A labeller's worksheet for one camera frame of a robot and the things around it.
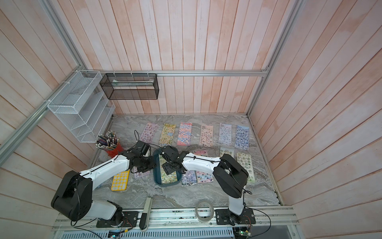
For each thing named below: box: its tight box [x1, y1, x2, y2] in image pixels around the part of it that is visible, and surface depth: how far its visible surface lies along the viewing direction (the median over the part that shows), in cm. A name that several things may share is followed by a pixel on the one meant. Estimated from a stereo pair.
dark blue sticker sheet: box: [234, 124, 250, 151], surface depth 109 cm
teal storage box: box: [152, 148, 183, 188], surface depth 87 cm
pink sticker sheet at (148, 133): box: [139, 121, 159, 143], surface depth 112 cm
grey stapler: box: [139, 197, 153, 233], surface depth 72 cm
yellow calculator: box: [110, 169, 131, 192], surface depth 85 cm
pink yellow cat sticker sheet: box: [195, 170, 214, 184], surface depth 89 cm
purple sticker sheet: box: [181, 169, 197, 187], surface depth 88 cm
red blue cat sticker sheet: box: [177, 122, 193, 146], surface depth 110 cm
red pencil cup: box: [95, 130, 124, 158], surface depth 87 cm
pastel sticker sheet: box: [199, 124, 214, 147], surface depth 109 cm
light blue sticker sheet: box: [218, 122, 232, 146], surface depth 109 cm
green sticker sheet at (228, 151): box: [219, 146, 235, 159], surface depth 100 cm
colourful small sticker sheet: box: [159, 122, 177, 148], surface depth 109 cm
